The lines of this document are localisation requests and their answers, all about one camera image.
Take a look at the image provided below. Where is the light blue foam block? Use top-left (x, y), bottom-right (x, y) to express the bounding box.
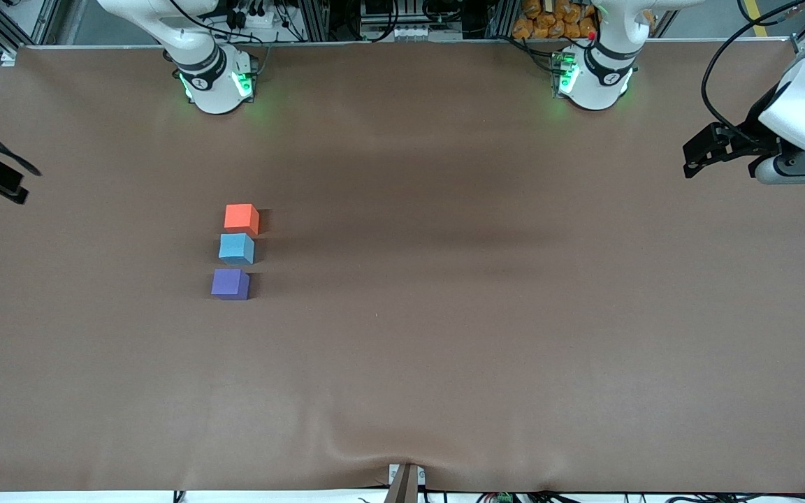
top-left (218, 233), bottom-right (256, 266)

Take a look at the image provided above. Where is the orange foam block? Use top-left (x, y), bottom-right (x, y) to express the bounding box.
top-left (224, 203), bottom-right (261, 236)

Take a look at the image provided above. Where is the purple foam block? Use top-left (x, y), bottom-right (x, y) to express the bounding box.
top-left (210, 268), bottom-right (251, 301)

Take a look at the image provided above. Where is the white terminal block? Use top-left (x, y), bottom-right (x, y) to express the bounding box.
top-left (394, 24), bottom-right (463, 42)

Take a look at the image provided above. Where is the bag of orange items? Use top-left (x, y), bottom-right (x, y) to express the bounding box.
top-left (512, 0), bottom-right (600, 40)

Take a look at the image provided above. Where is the white power strip with plugs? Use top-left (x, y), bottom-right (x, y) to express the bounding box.
top-left (223, 0), bottom-right (279, 29)

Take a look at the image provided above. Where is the brown table cover sheet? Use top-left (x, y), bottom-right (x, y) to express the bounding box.
top-left (0, 41), bottom-right (805, 493)

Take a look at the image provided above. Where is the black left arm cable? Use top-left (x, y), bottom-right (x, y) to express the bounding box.
top-left (701, 0), bottom-right (805, 144)

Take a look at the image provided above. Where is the white table bracket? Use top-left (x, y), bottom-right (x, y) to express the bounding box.
top-left (388, 464), bottom-right (426, 488)

